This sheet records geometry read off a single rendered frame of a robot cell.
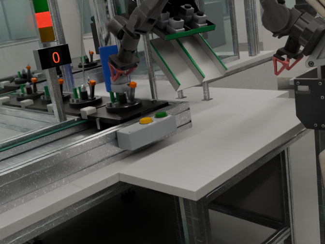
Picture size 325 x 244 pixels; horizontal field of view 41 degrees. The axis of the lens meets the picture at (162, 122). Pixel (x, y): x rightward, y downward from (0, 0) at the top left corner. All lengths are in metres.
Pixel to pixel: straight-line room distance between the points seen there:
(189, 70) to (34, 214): 0.92
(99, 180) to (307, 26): 0.72
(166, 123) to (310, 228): 1.39
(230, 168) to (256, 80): 1.96
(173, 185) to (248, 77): 1.99
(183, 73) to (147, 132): 0.46
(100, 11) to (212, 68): 0.89
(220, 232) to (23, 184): 1.59
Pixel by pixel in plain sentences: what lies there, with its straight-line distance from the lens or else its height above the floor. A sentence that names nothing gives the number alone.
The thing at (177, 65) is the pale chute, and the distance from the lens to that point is 1.80.
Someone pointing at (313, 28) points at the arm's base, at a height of 1.21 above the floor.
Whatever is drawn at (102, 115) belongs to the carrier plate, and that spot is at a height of 0.97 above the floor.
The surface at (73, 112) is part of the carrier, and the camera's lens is 1.73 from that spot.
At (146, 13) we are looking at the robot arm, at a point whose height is 1.30.
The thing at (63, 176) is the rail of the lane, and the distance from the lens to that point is 1.32.
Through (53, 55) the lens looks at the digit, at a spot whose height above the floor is 1.21.
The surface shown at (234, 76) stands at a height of 0.79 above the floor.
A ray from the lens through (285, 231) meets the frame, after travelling 2.24.
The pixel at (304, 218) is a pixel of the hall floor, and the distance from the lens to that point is 2.72.
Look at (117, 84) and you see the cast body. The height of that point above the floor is 1.07.
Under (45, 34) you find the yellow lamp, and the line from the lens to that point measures 1.57.
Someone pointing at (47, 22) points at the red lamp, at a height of 1.33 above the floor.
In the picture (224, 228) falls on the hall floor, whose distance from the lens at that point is 2.65.
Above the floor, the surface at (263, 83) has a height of 0.66.
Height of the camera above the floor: 1.34
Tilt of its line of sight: 16 degrees down
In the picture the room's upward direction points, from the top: 9 degrees counter-clockwise
